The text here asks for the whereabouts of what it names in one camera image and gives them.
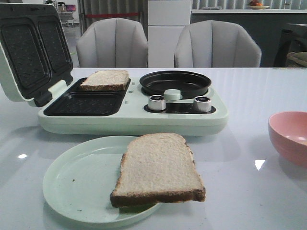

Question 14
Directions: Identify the grey upholstered chair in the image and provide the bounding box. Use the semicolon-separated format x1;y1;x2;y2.
174;20;262;68
76;18;148;68

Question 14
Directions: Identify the mint green breakfast maker base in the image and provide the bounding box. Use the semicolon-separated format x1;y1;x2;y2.
38;76;228;136

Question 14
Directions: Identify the black round frying pan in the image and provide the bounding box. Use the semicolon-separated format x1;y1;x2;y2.
139;70;212;99

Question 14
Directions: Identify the left grey upholstered chair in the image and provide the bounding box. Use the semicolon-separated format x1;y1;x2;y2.
76;18;148;68

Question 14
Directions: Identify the breakfast maker hinged lid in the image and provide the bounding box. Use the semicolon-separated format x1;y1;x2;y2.
0;3;73;107

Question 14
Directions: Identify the beige cushion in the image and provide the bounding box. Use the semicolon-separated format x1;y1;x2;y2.
286;52;307;68

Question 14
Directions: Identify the silver control knob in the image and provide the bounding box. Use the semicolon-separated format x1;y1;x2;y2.
193;96;212;113
148;95;166;111

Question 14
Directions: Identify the left silver control knob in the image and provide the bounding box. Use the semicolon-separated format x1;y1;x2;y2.
148;95;166;111

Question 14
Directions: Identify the right silver control knob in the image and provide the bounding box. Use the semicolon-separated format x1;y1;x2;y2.
193;96;212;113

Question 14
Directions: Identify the mint green round plate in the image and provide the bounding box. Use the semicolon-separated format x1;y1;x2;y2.
43;136;161;229

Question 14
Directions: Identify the right grey upholstered chair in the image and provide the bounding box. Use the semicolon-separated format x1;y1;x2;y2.
174;20;262;68

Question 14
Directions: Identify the fruit plate on counter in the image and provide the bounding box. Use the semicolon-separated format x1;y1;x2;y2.
247;0;269;10

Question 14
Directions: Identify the bread slice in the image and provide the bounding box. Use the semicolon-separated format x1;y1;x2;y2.
110;133;206;207
80;70;129;92

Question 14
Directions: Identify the white refrigerator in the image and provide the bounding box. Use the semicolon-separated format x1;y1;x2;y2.
148;0;192;68

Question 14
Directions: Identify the pink bowl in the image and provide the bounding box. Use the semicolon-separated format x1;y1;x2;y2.
268;111;307;168

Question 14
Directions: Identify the dark washing machine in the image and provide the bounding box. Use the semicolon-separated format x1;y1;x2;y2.
274;23;307;67

